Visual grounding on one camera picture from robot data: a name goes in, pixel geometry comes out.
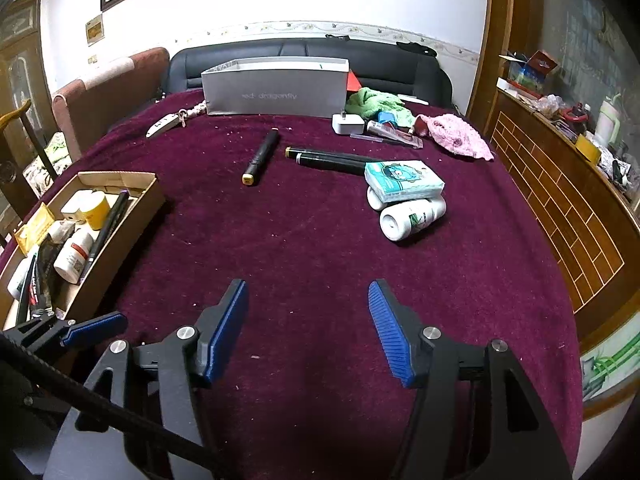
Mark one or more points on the white tube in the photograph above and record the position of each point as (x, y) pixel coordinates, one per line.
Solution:
(17, 280)

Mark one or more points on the cardboard box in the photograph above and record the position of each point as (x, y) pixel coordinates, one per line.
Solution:
(145, 200)

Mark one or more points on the white card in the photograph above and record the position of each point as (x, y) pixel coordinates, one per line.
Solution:
(412, 99)

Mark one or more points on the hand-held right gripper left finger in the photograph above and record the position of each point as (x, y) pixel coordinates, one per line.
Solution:
(227, 330)

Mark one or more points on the tissue pack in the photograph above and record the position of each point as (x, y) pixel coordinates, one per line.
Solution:
(404, 180)

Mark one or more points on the wooden partition counter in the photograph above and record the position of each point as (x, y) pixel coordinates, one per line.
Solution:
(550, 185)

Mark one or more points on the white small container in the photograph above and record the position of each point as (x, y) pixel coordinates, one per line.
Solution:
(75, 205)

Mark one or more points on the white bottle green label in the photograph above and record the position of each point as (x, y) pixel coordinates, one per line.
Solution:
(375, 199)
(412, 217)

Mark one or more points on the wooden cabinet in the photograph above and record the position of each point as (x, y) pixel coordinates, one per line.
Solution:
(20, 60)

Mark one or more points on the black leather sofa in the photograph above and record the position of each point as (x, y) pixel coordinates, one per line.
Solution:
(190, 67)

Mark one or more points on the red card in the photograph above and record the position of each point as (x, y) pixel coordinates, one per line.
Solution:
(353, 80)

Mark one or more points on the black marker grey cap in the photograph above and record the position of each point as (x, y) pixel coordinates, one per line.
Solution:
(330, 164)

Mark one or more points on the green printed cloth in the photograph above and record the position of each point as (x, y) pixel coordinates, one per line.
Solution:
(612, 360)

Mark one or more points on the burgundy blanket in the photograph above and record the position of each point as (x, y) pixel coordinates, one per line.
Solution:
(300, 240)

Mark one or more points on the white charger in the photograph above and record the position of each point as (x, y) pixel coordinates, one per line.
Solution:
(347, 124)

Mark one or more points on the green printed bag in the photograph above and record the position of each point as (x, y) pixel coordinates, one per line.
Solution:
(50, 155)

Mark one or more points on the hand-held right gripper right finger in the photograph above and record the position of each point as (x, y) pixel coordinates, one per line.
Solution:
(390, 330)

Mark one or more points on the small blue item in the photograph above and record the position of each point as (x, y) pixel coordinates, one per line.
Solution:
(387, 117)

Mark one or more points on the black pen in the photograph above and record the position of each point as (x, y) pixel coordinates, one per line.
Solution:
(107, 225)

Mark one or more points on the white bottle red label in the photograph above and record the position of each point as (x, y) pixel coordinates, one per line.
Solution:
(75, 255)

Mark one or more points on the small framed picture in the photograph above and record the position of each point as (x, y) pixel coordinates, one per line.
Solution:
(94, 29)

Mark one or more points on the clear plastic bag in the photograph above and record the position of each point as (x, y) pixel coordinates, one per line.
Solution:
(547, 105)

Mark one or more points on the black marker yellow cap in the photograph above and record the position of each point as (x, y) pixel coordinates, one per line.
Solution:
(260, 157)

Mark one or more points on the yellow box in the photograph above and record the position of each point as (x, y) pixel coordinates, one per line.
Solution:
(587, 147)

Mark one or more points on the pink cloth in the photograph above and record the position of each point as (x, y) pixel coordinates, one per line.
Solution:
(457, 135)

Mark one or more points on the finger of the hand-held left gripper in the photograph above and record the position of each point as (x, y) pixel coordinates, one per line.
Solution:
(95, 332)

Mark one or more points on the white and green cup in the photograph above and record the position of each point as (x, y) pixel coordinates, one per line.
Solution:
(607, 120)

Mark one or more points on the red box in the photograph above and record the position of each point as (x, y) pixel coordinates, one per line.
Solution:
(542, 60)

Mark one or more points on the clear pen package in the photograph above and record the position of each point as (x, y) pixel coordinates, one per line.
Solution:
(395, 135)

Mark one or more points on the wooden chair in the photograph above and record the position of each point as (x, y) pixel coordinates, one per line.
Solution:
(15, 112)

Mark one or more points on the black marker olive cap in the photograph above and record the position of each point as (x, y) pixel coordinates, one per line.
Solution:
(325, 154)

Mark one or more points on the white key fob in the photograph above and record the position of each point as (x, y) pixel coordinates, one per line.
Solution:
(162, 125)

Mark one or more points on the yellow jar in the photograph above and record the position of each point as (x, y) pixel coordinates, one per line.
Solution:
(95, 210)

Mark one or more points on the crumpled plastic bag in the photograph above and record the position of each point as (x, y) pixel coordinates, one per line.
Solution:
(617, 167)

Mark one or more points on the clear plastic packet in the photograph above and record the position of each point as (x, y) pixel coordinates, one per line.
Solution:
(61, 230)

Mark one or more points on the brown armchair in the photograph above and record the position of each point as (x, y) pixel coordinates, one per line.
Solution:
(105, 90)

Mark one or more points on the printed box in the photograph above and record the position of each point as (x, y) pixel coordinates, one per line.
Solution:
(522, 77)

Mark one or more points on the grey rectangular box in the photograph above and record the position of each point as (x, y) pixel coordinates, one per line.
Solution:
(275, 87)

